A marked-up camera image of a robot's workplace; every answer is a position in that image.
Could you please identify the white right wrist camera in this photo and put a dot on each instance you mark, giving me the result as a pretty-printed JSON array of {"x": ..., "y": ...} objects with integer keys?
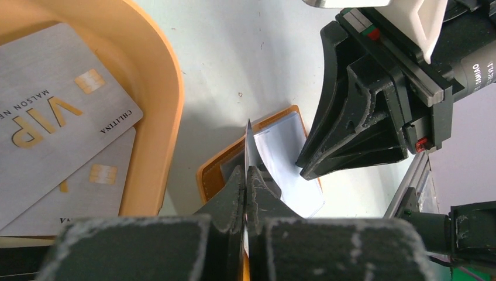
[{"x": 420, "y": 20}]

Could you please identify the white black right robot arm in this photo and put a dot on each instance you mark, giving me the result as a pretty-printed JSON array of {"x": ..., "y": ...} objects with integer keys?
[{"x": 392, "y": 74}]

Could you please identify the orange leather card holder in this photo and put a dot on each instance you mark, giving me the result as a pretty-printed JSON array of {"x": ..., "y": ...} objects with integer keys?
[{"x": 278, "y": 139}]

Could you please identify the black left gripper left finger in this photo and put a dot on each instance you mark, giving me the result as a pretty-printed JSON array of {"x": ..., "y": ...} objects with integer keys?
[{"x": 207, "y": 245}]

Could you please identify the silver vip card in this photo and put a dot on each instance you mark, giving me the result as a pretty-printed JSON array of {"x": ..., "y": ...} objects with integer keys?
[
  {"x": 60, "y": 106},
  {"x": 94, "y": 190}
]

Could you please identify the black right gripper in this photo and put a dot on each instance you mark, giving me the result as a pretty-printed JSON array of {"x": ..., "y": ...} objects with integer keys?
[{"x": 353, "y": 126}]

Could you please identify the beige oval plastic tray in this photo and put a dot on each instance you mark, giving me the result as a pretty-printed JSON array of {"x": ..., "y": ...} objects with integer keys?
[{"x": 135, "y": 51}]

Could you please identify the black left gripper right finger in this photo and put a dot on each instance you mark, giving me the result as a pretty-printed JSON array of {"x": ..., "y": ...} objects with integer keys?
[{"x": 285, "y": 246}]

